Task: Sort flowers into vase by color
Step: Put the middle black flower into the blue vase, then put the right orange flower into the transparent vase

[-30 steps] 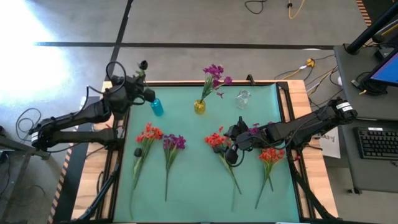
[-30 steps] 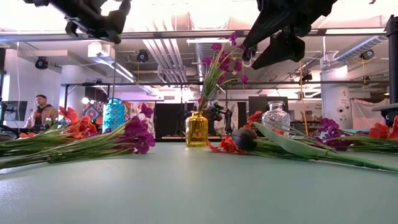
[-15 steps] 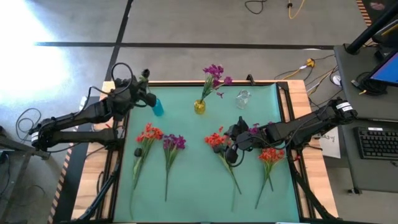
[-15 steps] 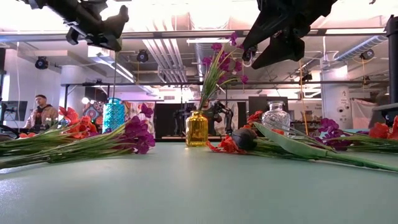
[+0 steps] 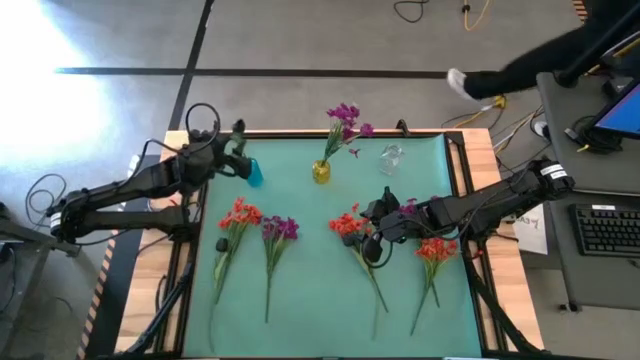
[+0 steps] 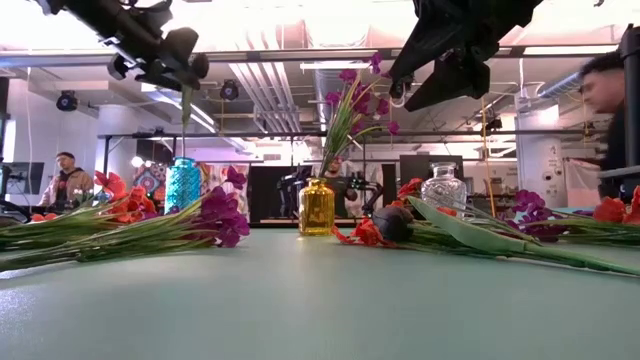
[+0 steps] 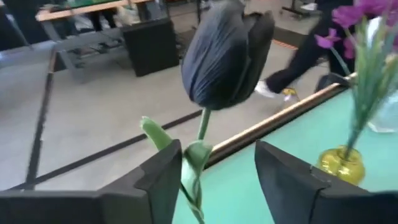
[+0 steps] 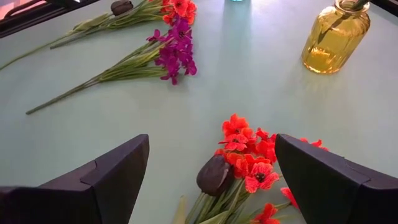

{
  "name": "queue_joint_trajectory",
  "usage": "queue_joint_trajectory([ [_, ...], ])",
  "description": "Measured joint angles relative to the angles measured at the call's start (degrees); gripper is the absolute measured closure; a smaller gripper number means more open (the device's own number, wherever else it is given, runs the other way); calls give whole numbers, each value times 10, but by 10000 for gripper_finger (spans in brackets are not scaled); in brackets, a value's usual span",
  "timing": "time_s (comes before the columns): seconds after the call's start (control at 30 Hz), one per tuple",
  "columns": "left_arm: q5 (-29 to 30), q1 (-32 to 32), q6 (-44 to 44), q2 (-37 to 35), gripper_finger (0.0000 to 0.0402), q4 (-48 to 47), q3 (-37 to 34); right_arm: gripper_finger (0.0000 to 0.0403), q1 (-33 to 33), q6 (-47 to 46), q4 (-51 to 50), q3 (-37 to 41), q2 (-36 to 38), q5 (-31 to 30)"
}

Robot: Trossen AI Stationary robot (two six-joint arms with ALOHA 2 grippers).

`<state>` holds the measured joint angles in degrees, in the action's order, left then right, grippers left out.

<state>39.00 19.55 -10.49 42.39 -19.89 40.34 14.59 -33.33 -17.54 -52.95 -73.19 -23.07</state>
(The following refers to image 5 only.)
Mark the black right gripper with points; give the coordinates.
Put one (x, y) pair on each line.
(405, 225)

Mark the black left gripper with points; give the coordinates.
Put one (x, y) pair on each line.
(212, 161)

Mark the orange artificial flower bunch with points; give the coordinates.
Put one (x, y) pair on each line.
(344, 225)
(242, 216)
(435, 248)

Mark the purple artificial flower bunch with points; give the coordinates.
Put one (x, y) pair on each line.
(280, 227)
(407, 209)
(345, 114)

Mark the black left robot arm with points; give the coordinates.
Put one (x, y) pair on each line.
(140, 182)

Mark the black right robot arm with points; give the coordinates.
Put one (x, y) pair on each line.
(500, 197)

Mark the blue glass vase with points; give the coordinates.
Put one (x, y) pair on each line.
(256, 176)

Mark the yellow glass vase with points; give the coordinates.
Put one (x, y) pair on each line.
(321, 172)

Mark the clear glass vase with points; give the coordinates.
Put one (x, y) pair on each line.
(390, 160)

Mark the teal table mat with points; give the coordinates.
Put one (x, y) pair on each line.
(310, 300)

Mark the black mat clamp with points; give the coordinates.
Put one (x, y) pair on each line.
(402, 127)

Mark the white paper sheet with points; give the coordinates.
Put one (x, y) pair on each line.
(532, 235)

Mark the black floor mat striped edge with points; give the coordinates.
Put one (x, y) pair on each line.
(120, 280)

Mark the grey desk with monitor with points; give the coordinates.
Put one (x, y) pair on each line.
(575, 150)

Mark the grey metal stand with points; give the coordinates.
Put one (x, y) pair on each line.
(30, 239)

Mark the grey keyboard desk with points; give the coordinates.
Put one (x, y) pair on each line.
(600, 285)

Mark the person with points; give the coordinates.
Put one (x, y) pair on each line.
(525, 70)

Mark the black keyboard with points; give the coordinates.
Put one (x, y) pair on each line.
(610, 232)

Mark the monitor with blue screen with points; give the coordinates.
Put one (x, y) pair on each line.
(625, 115)

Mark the black monitor pole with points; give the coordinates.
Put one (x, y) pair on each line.
(595, 50)

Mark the orange black striped strip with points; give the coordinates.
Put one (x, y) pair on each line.
(578, 7)

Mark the black metal table frame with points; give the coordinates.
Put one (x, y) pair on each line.
(454, 140)

